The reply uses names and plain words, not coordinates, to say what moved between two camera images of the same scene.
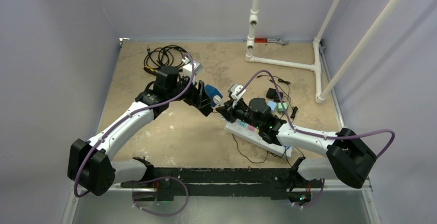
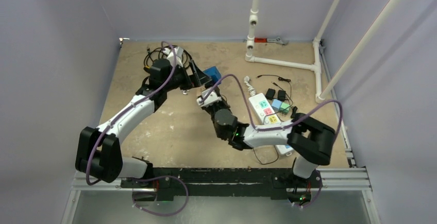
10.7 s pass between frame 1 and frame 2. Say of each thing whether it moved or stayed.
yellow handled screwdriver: stayed
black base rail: stayed
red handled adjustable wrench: stayed
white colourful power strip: moved
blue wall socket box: moved
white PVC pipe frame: stayed
